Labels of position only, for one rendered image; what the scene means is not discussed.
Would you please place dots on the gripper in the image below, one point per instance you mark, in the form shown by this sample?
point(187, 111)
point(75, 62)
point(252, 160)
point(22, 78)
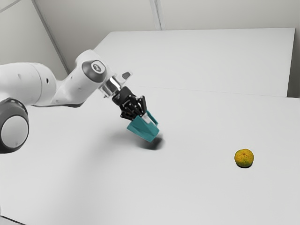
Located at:
point(125, 98)

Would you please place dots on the teal faceted mug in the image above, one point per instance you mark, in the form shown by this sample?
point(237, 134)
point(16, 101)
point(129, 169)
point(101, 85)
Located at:
point(144, 129)

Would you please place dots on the yellow-green citrus fruit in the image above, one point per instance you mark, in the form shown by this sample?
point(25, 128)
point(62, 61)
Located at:
point(244, 158)

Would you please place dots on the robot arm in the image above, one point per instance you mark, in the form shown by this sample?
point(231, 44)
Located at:
point(39, 79)

